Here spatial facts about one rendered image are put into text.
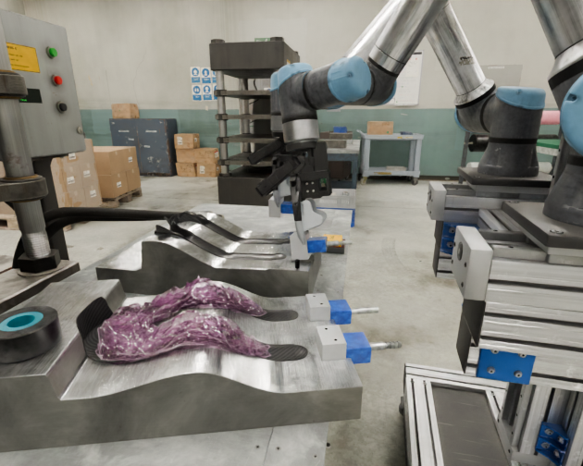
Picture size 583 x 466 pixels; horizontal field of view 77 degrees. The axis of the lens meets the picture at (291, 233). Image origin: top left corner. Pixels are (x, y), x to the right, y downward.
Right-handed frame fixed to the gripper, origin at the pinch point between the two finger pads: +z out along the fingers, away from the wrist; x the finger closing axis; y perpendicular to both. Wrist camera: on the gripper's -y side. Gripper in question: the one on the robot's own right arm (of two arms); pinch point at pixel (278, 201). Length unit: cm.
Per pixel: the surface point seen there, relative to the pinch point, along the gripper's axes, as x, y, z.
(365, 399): 30, 32, 95
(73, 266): -20, -57, 17
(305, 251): -31.6, 13.1, 3.4
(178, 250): -36.1, -14.2, 3.4
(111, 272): -36.1, -31.5, 10.1
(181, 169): 582, -329, 81
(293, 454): -71, 18, 15
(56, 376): -74, -11, 6
